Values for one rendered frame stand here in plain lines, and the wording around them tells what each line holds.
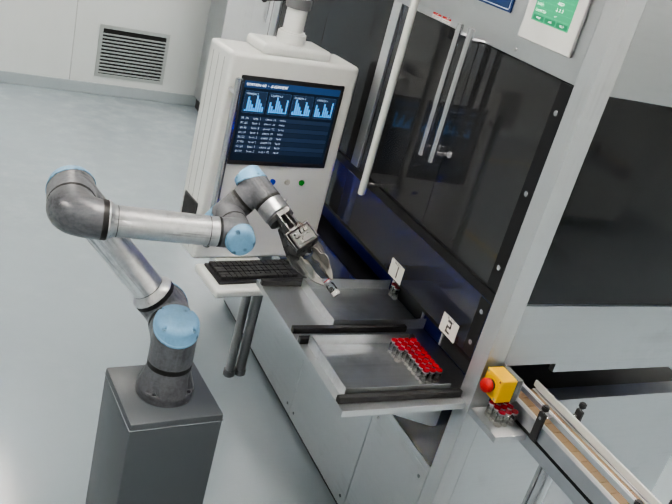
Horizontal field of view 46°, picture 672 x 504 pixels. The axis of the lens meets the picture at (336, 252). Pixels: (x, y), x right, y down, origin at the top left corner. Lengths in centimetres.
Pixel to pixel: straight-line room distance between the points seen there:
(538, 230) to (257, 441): 171
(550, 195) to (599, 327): 54
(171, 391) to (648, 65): 143
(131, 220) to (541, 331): 115
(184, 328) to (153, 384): 18
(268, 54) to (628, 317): 140
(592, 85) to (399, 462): 133
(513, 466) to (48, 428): 174
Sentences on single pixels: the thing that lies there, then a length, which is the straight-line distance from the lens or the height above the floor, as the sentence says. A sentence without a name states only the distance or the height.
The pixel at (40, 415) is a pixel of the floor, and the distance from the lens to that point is 335.
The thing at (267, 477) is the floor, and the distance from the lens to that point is 322.
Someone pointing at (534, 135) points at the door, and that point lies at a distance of 215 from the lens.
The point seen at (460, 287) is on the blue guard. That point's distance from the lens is 234.
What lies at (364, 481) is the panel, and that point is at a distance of 287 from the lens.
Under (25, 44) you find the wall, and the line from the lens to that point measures 724.
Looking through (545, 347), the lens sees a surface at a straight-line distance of 236.
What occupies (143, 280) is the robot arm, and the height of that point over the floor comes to 106.
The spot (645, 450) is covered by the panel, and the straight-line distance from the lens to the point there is 302.
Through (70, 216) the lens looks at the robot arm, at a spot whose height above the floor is 128.
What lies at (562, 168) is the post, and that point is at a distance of 205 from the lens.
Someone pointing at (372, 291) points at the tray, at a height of 88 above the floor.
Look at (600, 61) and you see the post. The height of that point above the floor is 188.
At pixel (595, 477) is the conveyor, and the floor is 93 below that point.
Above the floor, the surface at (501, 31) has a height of 185.
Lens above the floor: 207
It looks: 24 degrees down
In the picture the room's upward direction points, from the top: 15 degrees clockwise
